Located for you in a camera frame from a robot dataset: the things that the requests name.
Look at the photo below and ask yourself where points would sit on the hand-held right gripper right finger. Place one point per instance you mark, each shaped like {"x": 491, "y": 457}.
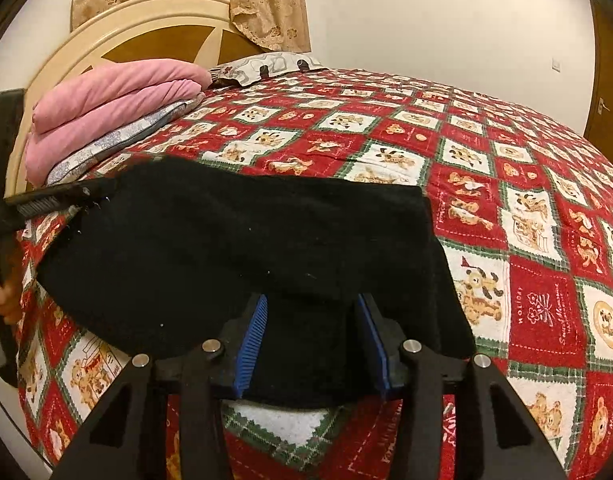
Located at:
{"x": 375, "y": 340}

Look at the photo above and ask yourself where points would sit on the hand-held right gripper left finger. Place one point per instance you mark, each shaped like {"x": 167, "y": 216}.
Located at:
{"x": 251, "y": 340}

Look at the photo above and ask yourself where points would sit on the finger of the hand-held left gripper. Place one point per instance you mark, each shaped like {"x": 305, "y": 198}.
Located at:
{"x": 51, "y": 200}

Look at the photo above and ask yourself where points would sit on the black pants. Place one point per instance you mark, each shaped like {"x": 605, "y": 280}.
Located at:
{"x": 236, "y": 240}

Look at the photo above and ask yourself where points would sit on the person's left hand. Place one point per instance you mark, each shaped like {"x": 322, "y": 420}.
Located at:
{"x": 10, "y": 295}

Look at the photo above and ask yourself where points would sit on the grey floral pillow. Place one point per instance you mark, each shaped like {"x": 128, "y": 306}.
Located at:
{"x": 131, "y": 130}

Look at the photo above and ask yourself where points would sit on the cream wooden headboard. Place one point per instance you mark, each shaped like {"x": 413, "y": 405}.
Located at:
{"x": 61, "y": 45}

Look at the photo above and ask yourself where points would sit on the pink folded blanket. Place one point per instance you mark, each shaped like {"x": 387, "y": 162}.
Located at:
{"x": 111, "y": 95}

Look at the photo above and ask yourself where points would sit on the red checkered printed bedspread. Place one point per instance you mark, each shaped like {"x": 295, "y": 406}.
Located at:
{"x": 536, "y": 285}

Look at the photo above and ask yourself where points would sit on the grey brown patterned pillow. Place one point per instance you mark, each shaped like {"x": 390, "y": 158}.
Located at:
{"x": 266, "y": 65}

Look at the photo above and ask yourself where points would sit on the brown wooden door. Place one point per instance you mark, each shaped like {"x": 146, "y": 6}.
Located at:
{"x": 611, "y": 60}

